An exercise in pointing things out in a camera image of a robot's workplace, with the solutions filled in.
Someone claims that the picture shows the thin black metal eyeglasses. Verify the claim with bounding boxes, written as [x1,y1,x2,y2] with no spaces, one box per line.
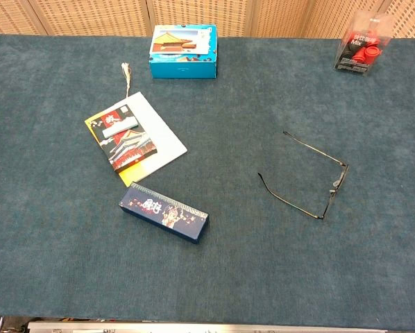
[257,130,350,221]

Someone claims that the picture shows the blue box with palace picture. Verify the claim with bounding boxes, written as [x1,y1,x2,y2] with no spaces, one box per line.
[148,24,218,80]

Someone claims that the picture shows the aluminium rail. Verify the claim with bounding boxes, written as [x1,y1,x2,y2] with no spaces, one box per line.
[26,321,389,333]

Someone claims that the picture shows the woven rattan folding screen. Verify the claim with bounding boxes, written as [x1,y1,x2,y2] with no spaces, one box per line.
[0,0,415,40]

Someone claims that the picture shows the teal carpet table cover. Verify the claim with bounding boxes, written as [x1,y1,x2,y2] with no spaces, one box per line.
[0,33,415,330]

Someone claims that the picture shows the clear box with red capsules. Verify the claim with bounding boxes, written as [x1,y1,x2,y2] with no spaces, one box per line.
[333,9,395,77]

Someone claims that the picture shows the long dark blue printed box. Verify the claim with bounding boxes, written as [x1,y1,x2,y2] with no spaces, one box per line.
[118,181,210,245]

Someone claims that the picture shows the black palace print notebook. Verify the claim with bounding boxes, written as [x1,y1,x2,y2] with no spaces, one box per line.
[89,103,159,173]

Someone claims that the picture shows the beige tassel cord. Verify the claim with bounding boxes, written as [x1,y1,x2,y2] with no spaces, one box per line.
[120,62,133,100]

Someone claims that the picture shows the white and yellow booklet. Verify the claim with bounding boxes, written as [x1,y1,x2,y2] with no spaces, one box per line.
[84,91,188,188]

